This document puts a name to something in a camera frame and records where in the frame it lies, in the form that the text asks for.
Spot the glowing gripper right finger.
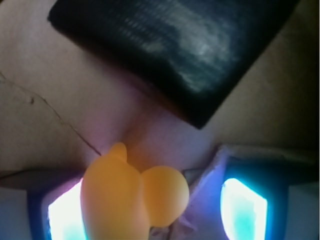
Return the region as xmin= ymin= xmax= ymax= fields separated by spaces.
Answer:
xmin=199 ymin=143 xmax=320 ymax=240

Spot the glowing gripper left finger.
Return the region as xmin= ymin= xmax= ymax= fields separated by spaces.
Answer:
xmin=0 ymin=171 xmax=88 ymax=240

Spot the brown paper bag bin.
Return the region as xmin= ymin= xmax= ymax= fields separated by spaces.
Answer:
xmin=0 ymin=0 xmax=320 ymax=240

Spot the yellow rubber duck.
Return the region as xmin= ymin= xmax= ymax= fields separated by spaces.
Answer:
xmin=80 ymin=142 xmax=190 ymax=240

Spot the black square block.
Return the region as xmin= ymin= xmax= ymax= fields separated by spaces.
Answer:
xmin=47 ymin=0 xmax=297 ymax=129

